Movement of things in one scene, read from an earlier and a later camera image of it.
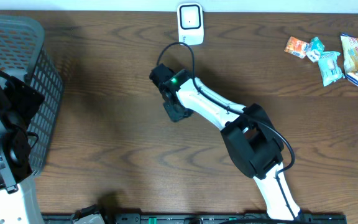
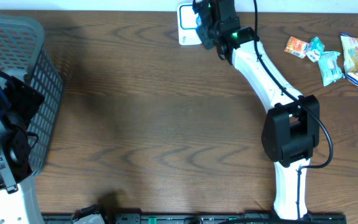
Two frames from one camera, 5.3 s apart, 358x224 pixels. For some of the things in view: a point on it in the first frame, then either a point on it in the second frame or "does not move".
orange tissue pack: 296,47 does not move
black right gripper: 173,115 → 206,39
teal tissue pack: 316,47 does not move
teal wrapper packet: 329,67 does not move
